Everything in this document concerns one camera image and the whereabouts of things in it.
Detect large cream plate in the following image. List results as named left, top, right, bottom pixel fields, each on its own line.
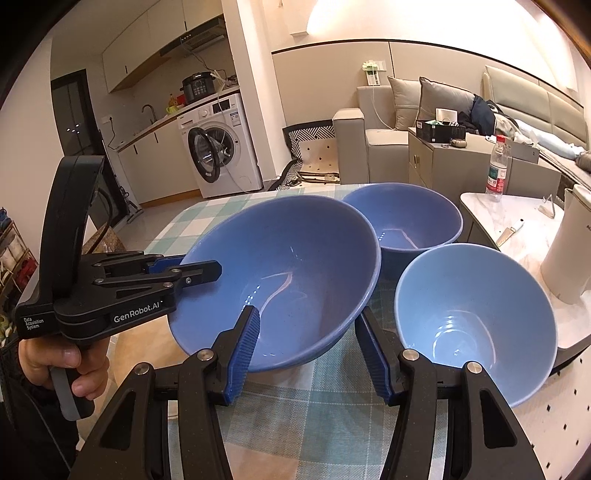
left=77, top=315, right=187, bottom=447

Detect large dark blue bowl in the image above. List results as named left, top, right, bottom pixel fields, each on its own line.
left=168, top=195, right=382, bottom=373

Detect light blue bowl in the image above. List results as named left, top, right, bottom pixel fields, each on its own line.
left=394, top=243, right=558, bottom=407

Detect kitchen counter cabinet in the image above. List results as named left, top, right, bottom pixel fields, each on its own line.
left=118, top=119, right=198, bottom=204

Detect kitchen faucet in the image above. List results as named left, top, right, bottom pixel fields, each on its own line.
left=141, top=104, right=157, bottom=125

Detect upper kitchen cabinets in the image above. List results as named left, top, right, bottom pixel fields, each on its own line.
left=102, top=1, right=223, bottom=93

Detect person's left hand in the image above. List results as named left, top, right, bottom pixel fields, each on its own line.
left=18, top=336, right=109, bottom=400

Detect white washing machine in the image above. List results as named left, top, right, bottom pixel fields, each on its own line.
left=177, top=90, right=263, bottom=199

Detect black refrigerator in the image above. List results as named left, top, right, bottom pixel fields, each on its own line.
left=50, top=70, right=127, bottom=227

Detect checkered teal tablecloth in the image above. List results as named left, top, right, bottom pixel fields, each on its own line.
left=147, top=185, right=398, bottom=479

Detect folded patterned rug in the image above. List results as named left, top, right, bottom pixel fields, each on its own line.
left=267, top=120, right=341, bottom=191

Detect black pressure cooker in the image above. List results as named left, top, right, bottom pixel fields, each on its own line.
left=181, top=72, right=215, bottom=104

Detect white electric kettle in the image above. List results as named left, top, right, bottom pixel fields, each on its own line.
left=541, top=184, right=591, bottom=304

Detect beige sofa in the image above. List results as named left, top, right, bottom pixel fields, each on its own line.
left=332, top=66, right=590, bottom=184

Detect white marble side table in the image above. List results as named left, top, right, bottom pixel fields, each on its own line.
left=460, top=193, right=590, bottom=374

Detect range hood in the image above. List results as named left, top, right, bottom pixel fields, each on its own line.
left=179, top=15, right=228, bottom=55

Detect black storage tray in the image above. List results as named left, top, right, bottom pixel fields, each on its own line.
left=416, top=120, right=466, bottom=144

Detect grey cushion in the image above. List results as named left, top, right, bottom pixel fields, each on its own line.
left=388, top=76, right=421, bottom=131
left=417, top=77, right=475, bottom=121

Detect beige side cabinet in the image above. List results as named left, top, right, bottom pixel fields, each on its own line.
left=408, top=128, right=561, bottom=204

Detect plastic water bottle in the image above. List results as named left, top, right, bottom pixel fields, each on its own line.
left=486, top=135, right=509, bottom=201

